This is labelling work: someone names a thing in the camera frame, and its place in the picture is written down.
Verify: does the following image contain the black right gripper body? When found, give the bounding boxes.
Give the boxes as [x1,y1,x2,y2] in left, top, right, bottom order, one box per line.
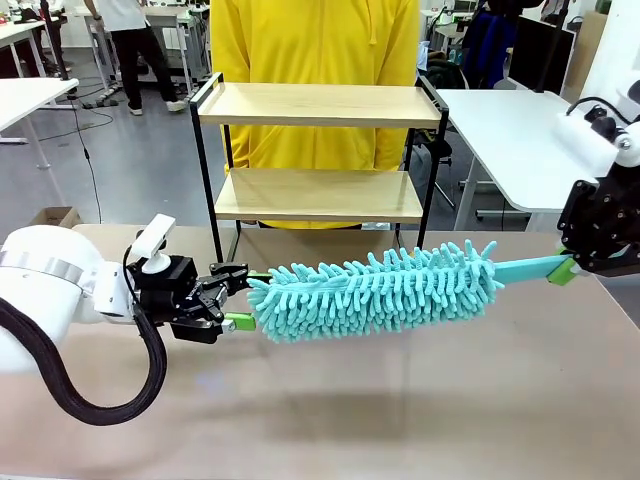
[597,159,640,211]

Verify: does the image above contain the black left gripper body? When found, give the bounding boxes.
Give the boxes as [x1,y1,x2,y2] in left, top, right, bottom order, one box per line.
[127,254,226,346]

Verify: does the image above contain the teal microfibre duster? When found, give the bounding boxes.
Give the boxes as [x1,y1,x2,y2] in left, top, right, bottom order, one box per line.
[246,239,576,346]

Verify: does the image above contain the large white table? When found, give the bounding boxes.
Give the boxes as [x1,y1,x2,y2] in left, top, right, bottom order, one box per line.
[434,88,601,231]

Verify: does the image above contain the brown cardboard box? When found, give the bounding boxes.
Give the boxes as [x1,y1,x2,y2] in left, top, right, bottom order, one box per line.
[27,206,82,229]

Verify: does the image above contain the black monitor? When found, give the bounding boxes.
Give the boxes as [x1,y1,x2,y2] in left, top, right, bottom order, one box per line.
[509,14,576,94]

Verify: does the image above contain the blue jacket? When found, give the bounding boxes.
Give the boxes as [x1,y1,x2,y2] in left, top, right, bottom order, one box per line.
[462,9,514,90]

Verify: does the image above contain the background person dark trousers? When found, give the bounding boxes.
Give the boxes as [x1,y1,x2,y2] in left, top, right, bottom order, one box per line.
[82,0,187,115]

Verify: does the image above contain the small white side table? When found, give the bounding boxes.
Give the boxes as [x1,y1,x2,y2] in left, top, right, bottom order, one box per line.
[0,77,80,171]

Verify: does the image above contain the person in yellow hoodie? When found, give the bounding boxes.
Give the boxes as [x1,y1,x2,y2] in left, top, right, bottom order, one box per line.
[209,0,421,231]

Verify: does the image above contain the black stand pole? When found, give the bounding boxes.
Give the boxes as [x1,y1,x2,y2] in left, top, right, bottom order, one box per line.
[39,0,71,82]

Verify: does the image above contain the white background desk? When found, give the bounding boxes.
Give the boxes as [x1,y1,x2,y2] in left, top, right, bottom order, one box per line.
[0,19,49,71]

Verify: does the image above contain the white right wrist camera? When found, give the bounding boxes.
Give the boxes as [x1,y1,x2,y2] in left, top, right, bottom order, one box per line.
[556,112,617,177]

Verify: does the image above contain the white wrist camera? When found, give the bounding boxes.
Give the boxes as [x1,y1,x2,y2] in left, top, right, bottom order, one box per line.
[556,112,617,177]
[133,213,177,275]

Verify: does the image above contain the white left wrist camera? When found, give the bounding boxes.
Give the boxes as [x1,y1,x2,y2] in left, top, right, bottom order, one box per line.
[133,213,177,275]

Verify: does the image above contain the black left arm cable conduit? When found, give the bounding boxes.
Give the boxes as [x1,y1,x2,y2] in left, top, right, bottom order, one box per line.
[0,297,169,427]

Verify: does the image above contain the black floor cable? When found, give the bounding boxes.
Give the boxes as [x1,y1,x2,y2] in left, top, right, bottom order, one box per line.
[72,92,114,226]

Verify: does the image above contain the black frame wooden shelf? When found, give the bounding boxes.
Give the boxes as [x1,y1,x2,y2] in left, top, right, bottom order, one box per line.
[188,72,450,266]

